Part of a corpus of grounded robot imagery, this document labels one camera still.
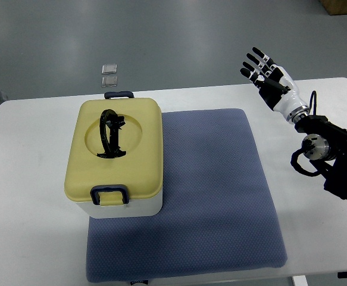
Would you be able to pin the blue grey cushion mat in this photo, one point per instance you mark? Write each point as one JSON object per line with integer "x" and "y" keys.
{"x": 217, "y": 212}

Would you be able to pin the clear plastic floor tile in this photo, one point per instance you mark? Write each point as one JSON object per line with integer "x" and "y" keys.
{"x": 109, "y": 81}
{"x": 109, "y": 69}

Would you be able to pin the upper clear plastic floor tile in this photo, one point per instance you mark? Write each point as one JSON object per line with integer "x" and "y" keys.
{"x": 109, "y": 69}

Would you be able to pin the white storage box base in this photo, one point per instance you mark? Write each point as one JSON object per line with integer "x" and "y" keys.
{"x": 135, "y": 208}

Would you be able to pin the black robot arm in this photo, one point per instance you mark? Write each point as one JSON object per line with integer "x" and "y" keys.
{"x": 323, "y": 151}

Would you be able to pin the lower clear plastic floor tile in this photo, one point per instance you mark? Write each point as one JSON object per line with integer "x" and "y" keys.
{"x": 109, "y": 81}

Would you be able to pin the yellow storage box lid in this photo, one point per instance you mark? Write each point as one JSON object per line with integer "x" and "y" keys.
{"x": 116, "y": 154}

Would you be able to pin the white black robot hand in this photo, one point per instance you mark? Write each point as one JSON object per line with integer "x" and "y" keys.
{"x": 275, "y": 86}

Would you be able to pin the brown cardboard box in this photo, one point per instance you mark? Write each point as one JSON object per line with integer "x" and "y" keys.
{"x": 335, "y": 7}

